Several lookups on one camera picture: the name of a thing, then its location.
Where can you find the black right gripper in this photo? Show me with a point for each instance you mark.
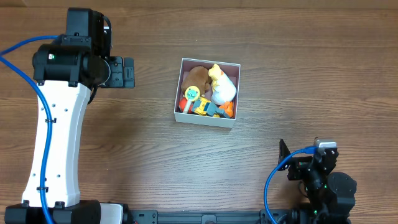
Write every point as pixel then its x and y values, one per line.
pixel 300 168

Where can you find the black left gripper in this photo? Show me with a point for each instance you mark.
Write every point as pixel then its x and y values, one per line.
pixel 127 72

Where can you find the red silver toy ball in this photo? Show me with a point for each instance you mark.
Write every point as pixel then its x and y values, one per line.
pixel 182 104

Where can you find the yellow wooden rattle drum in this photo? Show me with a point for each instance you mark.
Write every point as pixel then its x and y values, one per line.
pixel 192 93

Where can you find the brown plush toy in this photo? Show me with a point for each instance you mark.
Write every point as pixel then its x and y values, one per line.
pixel 198 77

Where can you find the white yellow plush duck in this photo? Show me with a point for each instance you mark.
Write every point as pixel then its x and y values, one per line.
pixel 223 89

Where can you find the yellow blue toy excavator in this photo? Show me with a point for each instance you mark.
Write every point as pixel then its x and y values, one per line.
pixel 205 107

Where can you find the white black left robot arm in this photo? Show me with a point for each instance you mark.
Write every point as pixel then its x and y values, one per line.
pixel 68 70

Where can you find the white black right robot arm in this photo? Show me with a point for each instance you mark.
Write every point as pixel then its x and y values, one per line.
pixel 330 193

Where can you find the white cardboard box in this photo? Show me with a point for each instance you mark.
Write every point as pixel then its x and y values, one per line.
pixel 232 70

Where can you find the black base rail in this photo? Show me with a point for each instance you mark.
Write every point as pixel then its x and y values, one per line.
pixel 247 217

